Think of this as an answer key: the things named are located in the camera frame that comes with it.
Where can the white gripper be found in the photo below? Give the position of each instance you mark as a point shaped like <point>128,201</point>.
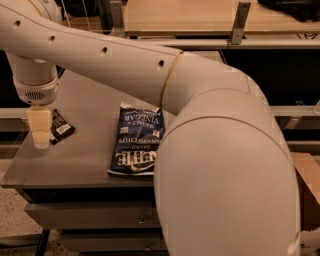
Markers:
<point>37,94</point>

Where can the black rxbar chocolate bar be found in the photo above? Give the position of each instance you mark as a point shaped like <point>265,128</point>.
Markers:
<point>60,128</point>

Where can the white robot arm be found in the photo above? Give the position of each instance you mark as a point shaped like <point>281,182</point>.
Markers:
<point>225,183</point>

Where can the grey drawer cabinet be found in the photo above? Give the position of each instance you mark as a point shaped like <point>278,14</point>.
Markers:
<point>83,160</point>

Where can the upper grey drawer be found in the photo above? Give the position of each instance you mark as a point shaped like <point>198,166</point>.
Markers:
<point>94,215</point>

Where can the grey drawer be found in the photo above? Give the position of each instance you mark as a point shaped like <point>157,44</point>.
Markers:
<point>94,215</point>
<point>132,241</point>

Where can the blue kettle chips bag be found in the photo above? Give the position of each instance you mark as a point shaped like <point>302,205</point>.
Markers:
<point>139,133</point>

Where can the lower grey drawer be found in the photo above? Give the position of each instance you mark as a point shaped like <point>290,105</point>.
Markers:
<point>132,241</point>

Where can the black table leg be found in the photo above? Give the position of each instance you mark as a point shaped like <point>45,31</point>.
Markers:
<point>42,244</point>

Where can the wooden desk top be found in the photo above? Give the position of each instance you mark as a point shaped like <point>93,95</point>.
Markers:
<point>206,17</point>

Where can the brown cardboard box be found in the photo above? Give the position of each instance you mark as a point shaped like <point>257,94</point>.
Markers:
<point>308,173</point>

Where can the black bag on desk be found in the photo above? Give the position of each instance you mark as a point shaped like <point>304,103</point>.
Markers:
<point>301,10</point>

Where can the middle metal bracket post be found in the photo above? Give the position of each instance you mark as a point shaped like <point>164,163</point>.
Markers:
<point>117,17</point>

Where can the metal bracket post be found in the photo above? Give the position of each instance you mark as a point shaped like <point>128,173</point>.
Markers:
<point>239,23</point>
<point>117,17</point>

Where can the right metal bracket post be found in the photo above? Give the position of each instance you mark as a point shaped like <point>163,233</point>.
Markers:
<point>239,23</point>

